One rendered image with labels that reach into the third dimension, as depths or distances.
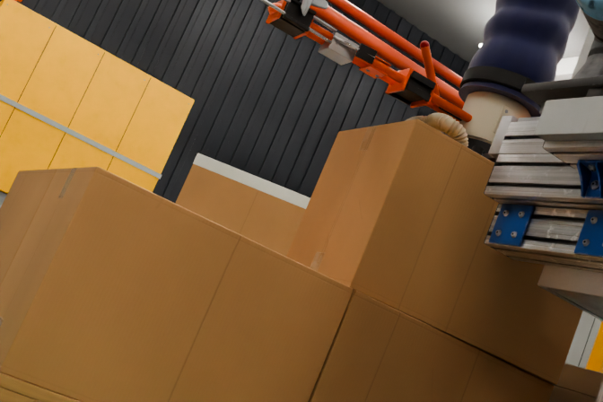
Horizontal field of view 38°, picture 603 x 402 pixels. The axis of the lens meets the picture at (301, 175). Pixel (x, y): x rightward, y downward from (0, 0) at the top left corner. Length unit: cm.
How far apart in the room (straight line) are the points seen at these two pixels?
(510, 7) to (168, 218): 109
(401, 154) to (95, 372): 78
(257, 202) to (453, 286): 197
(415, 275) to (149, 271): 60
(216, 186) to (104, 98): 555
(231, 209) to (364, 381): 206
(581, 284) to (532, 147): 28
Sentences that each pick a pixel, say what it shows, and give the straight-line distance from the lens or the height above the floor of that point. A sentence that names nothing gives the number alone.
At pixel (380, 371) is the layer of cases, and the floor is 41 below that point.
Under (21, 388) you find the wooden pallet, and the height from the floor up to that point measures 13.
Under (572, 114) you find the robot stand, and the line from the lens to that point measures 155.
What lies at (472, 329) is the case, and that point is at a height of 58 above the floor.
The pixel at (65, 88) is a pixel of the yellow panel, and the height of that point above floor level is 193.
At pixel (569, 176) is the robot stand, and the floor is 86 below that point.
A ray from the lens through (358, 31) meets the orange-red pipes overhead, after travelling 1100.
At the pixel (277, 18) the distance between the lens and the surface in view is 202.
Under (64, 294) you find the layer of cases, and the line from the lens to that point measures 165.
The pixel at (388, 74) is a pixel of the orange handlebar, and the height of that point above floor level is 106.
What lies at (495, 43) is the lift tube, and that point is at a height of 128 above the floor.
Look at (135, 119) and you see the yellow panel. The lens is 943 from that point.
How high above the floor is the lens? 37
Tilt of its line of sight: 11 degrees up
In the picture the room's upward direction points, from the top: 23 degrees clockwise
